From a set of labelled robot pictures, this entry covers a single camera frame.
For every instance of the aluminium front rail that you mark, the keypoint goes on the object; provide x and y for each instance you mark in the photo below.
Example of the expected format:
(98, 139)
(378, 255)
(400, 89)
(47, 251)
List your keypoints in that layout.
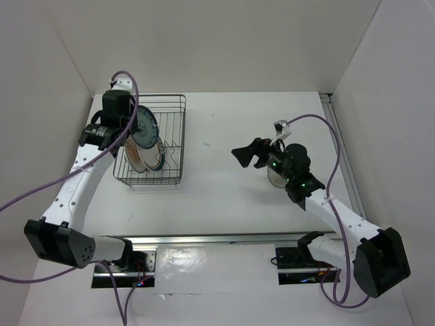
(216, 239)

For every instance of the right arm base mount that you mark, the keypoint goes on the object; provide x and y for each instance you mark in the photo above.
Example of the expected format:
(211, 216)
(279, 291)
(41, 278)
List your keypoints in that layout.
(296, 265)

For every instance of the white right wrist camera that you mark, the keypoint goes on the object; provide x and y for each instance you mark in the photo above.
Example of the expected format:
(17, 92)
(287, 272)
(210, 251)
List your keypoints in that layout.
(282, 130)

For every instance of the clear glass square plate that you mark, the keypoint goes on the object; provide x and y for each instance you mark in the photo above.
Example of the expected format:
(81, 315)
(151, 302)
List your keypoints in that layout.
(276, 179)

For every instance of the grey wire dish rack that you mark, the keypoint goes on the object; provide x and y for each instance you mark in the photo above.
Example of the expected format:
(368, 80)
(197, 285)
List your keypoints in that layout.
(170, 113)

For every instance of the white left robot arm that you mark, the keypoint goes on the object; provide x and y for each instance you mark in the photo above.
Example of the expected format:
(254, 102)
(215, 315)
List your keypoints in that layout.
(57, 236)

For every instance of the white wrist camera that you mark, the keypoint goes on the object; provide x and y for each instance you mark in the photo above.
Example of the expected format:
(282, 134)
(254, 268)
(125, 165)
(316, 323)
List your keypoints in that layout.
(123, 83)
(282, 130)

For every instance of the blue patterned small plate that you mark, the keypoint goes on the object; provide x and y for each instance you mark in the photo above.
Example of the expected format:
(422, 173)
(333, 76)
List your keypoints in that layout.
(145, 130)

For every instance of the green red rimmed white plate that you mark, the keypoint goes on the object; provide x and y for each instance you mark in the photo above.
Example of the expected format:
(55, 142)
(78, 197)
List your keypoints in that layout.
(153, 158)

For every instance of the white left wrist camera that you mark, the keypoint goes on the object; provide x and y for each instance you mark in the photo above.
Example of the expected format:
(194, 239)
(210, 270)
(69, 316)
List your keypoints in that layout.
(123, 83)

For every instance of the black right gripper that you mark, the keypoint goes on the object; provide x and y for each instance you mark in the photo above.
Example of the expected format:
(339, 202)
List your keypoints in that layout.
(259, 147)

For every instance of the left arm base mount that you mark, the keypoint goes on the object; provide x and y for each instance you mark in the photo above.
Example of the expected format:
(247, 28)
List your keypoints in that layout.
(138, 272)

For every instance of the orange sunburst white plate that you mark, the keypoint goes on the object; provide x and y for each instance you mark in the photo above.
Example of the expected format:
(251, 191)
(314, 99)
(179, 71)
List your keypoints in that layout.
(133, 157)

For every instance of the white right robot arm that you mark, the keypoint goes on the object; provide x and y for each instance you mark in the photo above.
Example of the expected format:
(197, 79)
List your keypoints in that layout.
(375, 256)

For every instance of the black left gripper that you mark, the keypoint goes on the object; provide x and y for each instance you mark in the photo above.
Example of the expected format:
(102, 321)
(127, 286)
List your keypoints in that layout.
(135, 127)

